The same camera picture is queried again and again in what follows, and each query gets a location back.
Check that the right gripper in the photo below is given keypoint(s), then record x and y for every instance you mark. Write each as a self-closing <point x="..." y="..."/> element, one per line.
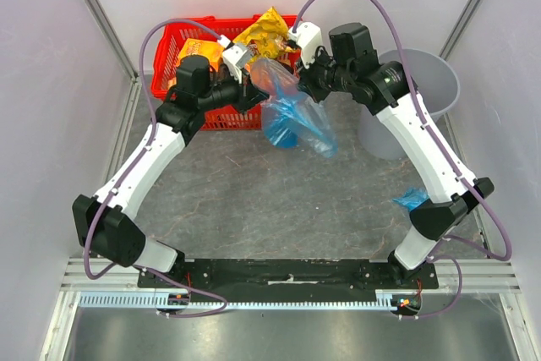
<point x="311" y="83"/>

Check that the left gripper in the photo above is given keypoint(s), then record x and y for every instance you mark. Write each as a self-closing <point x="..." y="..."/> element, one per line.
<point x="248" y="96"/>

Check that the torn blue trash bag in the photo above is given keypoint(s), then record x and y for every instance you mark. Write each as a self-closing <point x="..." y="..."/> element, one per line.
<point x="290" y="115"/>

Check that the blue trash bag roll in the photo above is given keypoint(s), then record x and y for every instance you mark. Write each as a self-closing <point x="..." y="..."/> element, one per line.
<point x="412" y="198"/>

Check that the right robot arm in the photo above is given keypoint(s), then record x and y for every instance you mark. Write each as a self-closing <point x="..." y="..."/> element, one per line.
<point x="353" y="67"/>

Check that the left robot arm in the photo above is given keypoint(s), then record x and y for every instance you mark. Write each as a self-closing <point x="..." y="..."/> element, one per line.
<point x="105" y="221"/>

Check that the grey plastic trash bin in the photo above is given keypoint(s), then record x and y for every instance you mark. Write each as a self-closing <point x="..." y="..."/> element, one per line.
<point x="440" y="88"/>

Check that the orange snack box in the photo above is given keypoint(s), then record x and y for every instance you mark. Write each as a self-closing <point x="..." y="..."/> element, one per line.
<point x="212" y="50"/>

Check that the yellow chips bag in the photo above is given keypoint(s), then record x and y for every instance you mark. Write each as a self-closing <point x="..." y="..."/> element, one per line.
<point x="267" y="37"/>

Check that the red plastic shopping basket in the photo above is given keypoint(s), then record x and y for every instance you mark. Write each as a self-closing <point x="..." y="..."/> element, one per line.
<point x="169" y="52"/>

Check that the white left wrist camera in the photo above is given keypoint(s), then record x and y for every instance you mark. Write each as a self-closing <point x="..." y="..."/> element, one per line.
<point x="236" y="56"/>

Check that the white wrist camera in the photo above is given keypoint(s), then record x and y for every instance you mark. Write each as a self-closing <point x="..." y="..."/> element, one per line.
<point x="236" y="56"/>
<point x="308" y="38"/>

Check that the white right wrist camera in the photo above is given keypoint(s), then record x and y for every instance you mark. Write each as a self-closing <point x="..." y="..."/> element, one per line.
<point x="308" y="38"/>

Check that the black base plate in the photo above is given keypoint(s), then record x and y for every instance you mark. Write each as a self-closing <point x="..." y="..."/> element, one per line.
<point x="221" y="276"/>

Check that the grey slotted cable duct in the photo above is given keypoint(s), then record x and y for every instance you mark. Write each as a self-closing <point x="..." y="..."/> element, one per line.
<point x="270" y="298"/>

